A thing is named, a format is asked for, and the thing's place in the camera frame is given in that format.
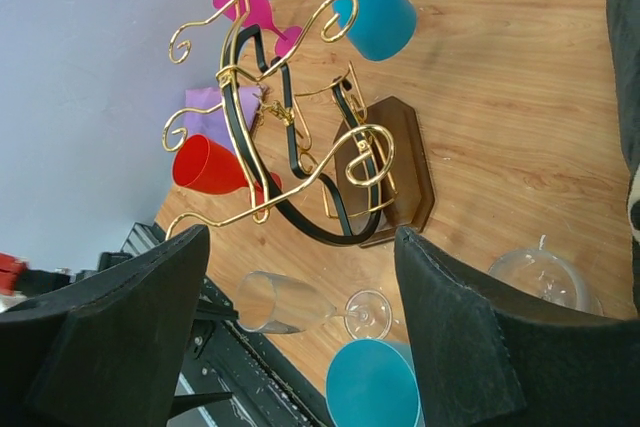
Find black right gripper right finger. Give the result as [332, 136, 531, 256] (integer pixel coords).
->
[394, 227, 639, 426]

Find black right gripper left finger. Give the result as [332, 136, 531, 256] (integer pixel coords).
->
[1, 226, 210, 426]

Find clear wine glass front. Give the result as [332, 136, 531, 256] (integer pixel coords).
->
[488, 234, 603, 316]

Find clear wine glass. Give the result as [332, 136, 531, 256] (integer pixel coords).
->
[488, 234, 603, 316]
[234, 271, 393, 339]

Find blue plastic wine glass front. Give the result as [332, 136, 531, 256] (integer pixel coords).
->
[325, 339, 425, 427]

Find blue plastic wine glass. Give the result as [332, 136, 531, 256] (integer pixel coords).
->
[347, 0, 417, 61]
[325, 339, 425, 427]

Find clear wine glass back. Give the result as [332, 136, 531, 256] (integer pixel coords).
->
[234, 271, 393, 339]

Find red plastic wine glass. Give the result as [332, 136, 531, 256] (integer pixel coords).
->
[172, 133, 283, 206]

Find blue plastic wine glass back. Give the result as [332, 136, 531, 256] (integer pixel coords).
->
[347, 0, 417, 61]

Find magenta plastic wine glass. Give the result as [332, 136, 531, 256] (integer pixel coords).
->
[212, 0, 302, 57]

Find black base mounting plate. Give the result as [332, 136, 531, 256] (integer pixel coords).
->
[86, 224, 331, 426]

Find purple folded cloth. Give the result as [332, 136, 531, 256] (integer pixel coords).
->
[182, 86, 262, 143]

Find black floral plush pillow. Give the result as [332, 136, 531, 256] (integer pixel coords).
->
[606, 0, 639, 240]

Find gold wire wine glass rack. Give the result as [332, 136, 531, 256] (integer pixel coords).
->
[162, 0, 435, 247]

